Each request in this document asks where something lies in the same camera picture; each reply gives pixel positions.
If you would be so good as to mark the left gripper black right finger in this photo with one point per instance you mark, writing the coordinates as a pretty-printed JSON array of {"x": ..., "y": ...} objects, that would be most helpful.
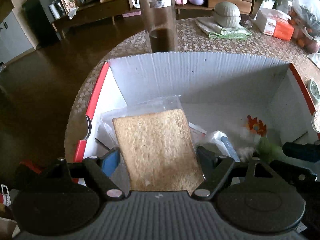
[{"x": 215, "y": 169}]

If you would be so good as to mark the red basket of fruit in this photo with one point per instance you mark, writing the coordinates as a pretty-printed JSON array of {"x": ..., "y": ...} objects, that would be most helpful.
[{"x": 305, "y": 34}]

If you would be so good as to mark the wooden tv cabinet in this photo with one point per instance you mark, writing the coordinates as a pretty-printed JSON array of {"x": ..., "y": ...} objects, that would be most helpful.
[{"x": 111, "y": 8}]

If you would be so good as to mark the red cardboard shoe box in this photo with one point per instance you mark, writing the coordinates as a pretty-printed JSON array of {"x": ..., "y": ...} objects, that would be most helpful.
[{"x": 217, "y": 92}]

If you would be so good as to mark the clear plastic bag pile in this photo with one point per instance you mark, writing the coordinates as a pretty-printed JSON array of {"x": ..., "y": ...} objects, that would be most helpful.
[{"x": 307, "y": 9}]

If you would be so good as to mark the bagged bread slice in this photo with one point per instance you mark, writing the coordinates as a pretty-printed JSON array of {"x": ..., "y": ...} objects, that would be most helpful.
[{"x": 155, "y": 143}]

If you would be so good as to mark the grey-green round ceramic pot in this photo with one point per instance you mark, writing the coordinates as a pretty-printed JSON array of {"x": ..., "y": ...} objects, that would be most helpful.
[{"x": 226, "y": 14}]

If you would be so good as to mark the pink patterned small packet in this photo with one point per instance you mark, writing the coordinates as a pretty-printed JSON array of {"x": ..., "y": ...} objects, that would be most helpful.
[{"x": 197, "y": 133}]

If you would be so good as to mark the dark side cabinet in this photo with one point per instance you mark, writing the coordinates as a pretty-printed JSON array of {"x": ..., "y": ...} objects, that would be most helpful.
[{"x": 40, "y": 19}]

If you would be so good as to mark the white router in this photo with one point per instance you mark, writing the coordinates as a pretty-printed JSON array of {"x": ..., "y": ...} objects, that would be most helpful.
[{"x": 134, "y": 4}]

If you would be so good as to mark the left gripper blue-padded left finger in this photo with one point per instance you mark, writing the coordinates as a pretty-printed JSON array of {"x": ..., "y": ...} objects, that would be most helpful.
[{"x": 98, "y": 175}]

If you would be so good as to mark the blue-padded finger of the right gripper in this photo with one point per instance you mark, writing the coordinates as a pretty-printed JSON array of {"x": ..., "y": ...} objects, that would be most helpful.
[{"x": 306, "y": 152}]

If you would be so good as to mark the lace tablecloth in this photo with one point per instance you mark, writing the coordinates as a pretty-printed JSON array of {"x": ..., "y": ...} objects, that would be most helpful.
[{"x": 190, "y": 38}]

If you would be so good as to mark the folded green cloth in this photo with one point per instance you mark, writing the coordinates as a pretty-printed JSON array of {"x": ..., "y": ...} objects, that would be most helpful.
[{"x": 214, "y": 30}]

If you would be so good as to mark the clear glass jar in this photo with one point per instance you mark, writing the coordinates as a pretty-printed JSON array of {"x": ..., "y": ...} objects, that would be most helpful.
[{"x": 159, "y": 18}]

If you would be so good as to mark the orange tissue box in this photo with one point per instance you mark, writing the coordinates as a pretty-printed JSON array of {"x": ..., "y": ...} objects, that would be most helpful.
[{"x": 274, "y": 23}]

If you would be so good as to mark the correction tape dispenser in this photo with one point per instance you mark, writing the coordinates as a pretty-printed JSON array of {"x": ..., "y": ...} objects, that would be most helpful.
[{"x": 314, "y": 91}]

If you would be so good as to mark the green white tube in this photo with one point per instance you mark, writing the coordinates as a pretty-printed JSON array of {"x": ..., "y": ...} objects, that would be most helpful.
[{"x": 269, "y": 152}]

